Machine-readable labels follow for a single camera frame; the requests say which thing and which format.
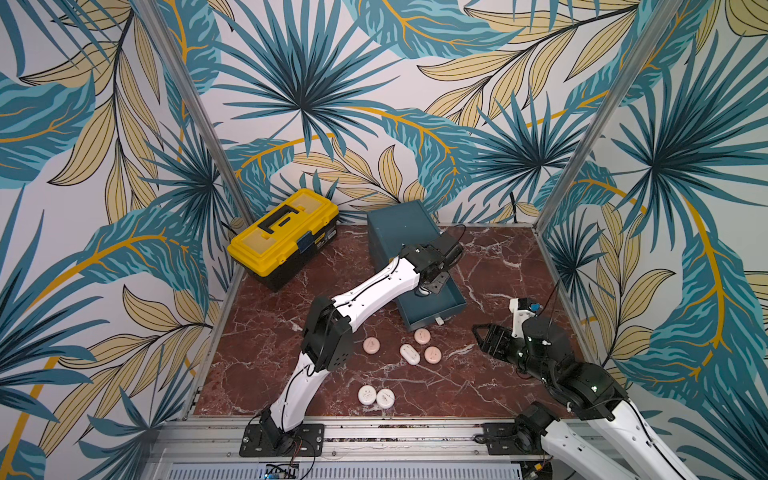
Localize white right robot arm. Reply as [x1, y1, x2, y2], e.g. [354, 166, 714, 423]
[472, 316, 695, 479]

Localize pink round earphone case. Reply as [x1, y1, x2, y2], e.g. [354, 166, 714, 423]
[424, 346, 442, 365]
[363, 337, 381, 355]
[414, 328, 431, 345]

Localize aluminium front rail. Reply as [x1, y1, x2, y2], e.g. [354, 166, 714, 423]
[140, 416, 667, 480]

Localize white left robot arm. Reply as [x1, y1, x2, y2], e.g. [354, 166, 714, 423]
[259, 232, 463, 446]

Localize teal drawer cabinet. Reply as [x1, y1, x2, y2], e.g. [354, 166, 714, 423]
[367, 201, 441, 280]

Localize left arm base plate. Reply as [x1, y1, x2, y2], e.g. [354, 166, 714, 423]
[238, 424, 325, 458]

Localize teal drawer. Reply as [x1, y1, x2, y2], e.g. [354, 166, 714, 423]
[394, 273, 467, 332]

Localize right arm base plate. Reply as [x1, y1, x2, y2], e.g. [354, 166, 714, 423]
[479, 422, 541, 456]

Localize yellow and black toolbox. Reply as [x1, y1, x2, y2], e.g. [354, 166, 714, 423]
[227, 189, 340, 291]

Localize white oval earphone case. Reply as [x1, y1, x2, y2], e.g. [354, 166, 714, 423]
[399, 344, 421, 365]

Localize white round earphone case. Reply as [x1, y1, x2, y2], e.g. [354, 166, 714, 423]
[376, 388, 396, 410]
[358, 385, 377, 406]

